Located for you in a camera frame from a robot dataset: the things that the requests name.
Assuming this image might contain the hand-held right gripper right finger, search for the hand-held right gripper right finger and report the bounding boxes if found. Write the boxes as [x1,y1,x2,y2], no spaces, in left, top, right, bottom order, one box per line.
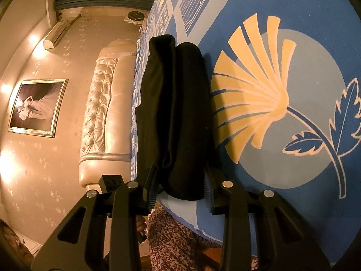
[204,172,331,271]

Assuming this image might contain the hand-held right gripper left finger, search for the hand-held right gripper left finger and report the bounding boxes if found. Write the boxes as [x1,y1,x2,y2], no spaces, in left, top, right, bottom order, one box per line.
[31,164,159,271]

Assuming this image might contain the black pants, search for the black pants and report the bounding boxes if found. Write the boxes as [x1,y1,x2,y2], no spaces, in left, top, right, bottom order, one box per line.
[135,35,222,202]

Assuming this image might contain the person's patterned clothing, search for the person's patterned clothing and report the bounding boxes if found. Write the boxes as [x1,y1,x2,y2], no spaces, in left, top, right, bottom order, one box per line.
[148,207,226,271]

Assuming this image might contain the cream tufted headboard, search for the cream tufted headboard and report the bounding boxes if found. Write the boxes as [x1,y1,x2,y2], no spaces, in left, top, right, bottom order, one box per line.
[78,39,139,192]

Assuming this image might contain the dark patterned cloth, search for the dark patterned cloth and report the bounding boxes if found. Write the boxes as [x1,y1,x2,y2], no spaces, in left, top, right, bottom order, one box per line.
[0,220,29,262]

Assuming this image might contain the white air conditioner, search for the white air conditioner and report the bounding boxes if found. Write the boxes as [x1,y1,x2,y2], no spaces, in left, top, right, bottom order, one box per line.
[43,18,71,50]

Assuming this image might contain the small round fan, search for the small round fan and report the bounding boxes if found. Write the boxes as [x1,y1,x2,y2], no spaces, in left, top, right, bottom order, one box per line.
[124,11,148,23]

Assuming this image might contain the blue floral bed sheet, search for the blue floral bed sheet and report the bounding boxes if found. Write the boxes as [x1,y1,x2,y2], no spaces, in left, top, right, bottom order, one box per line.
[131,0,361,271]

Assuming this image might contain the framed wall picture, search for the framed wall picture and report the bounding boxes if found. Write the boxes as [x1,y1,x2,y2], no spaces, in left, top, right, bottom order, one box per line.
[7,79,69,138]

